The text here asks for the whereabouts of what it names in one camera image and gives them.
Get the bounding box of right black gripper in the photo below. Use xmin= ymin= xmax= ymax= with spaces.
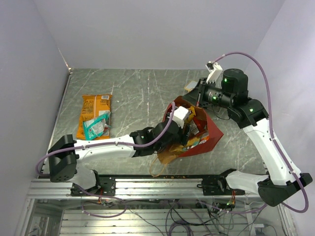
xmin=182 ymin=77 xmax=233 ymax=109

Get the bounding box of red paper bag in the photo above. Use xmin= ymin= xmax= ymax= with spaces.
xmin=151 ymin=96 xmax=223 ymax=168

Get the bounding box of orange kettle chips bag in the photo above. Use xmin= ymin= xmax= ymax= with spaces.
xmin=76 ymin=94 xmax=112 ymax=140

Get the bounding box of teal snack packet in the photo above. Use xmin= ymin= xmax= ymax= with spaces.
xmin=83 ymin=110 xmax=111 ymax=141

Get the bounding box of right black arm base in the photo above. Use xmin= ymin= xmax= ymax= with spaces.
xmin=196 ymin=175 xmax=227 ymax=196

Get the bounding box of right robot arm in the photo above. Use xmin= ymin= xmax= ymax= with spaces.
xmin=183 ymin=68 xmax=313 ymax=207

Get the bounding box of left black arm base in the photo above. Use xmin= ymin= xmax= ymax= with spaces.
xmin=70 ymin=176 xmax=116 ymax=197

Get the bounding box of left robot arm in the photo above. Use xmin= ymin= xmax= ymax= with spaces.
xmin=48 ymin=120 xmax=189 ymax=195

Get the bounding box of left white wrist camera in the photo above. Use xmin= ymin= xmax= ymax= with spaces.
xmin=172 ymin=106 xmax=189 ymax=129

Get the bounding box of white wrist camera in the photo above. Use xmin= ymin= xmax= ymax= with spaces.
xmin=172 ymin=106 xmax=189 ymax=129
xmin=205 ymin=61 xmax=222 ymax=84

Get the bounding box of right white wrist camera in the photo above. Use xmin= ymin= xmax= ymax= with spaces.
xmin=205 ymin=61 xmax=222 ymax=84

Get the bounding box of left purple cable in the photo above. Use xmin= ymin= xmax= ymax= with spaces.
xmin=35 ymin=102 xmax=177 ymax=197

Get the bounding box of aluminium frame rail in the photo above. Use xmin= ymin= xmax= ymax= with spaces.
xmin=27 ymin=178 xmax=276 ymax=200

